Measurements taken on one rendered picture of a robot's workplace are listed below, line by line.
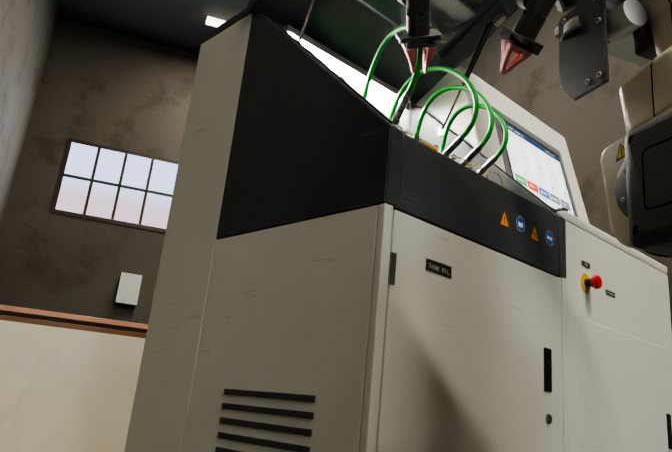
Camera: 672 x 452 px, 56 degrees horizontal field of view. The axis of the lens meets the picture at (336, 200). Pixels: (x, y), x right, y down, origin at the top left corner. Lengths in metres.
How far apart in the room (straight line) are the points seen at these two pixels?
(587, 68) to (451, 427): 0.71
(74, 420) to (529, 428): 2.28
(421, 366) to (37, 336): 2.37
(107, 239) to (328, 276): 7.49
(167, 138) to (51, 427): 6.28
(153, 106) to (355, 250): 8.16
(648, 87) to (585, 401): 1.03
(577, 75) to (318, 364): 0.69
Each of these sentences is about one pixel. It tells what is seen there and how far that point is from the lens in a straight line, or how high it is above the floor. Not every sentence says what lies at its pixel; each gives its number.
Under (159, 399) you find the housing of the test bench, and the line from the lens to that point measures 1.73.
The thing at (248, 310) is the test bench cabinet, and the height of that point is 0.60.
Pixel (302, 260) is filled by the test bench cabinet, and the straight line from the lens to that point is 1.35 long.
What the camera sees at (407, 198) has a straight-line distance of 1.26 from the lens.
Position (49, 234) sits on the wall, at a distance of 8.71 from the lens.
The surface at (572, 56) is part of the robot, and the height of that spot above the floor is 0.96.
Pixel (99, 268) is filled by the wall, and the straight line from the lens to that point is 8.61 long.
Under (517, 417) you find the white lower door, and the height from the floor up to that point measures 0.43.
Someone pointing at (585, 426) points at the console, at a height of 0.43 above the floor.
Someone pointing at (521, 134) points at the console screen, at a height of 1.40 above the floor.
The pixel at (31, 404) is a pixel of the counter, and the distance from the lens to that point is 3.33.
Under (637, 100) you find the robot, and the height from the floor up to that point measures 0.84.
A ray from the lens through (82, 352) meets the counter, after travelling 3.32.
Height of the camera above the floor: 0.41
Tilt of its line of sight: 18 degrees up
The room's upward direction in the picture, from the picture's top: 6 degrees clockwise
